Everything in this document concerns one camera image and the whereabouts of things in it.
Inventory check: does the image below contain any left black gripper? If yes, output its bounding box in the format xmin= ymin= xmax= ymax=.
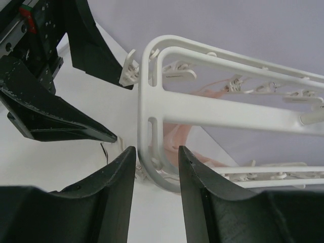
xmin=1 ymin=1 xmax=123 ymax=143

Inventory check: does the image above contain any white plastic clip hanger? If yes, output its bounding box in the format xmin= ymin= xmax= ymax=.
xmin=119 ymin=35 xmax=323 ymax=193

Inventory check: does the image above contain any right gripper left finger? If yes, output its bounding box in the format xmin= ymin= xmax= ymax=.
xmin=1 ymin=146 xmax=136 ymax=242

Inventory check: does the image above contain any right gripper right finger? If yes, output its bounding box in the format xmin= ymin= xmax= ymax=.
xmin=178 ymin=146 xmax=323 ymax=242

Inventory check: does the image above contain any pink sock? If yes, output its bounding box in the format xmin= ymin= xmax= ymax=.
xmin=148 ymin=78 xmax=250 ymax=175

